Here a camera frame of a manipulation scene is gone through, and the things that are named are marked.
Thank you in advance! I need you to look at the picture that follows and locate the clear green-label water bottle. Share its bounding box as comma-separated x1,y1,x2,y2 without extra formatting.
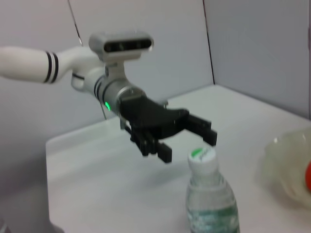
186,146,240,233

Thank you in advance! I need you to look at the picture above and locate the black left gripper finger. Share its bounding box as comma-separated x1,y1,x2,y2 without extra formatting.
130,125,173,164
185,113,218,147

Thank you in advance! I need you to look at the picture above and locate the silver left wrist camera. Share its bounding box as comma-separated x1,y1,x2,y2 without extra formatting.
88,31,155,64

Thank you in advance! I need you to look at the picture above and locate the translucent wavy fruit plate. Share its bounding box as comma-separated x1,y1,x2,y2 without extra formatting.
255,128,311,210

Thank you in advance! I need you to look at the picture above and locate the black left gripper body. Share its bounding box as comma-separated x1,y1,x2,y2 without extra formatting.
119,93,190,141

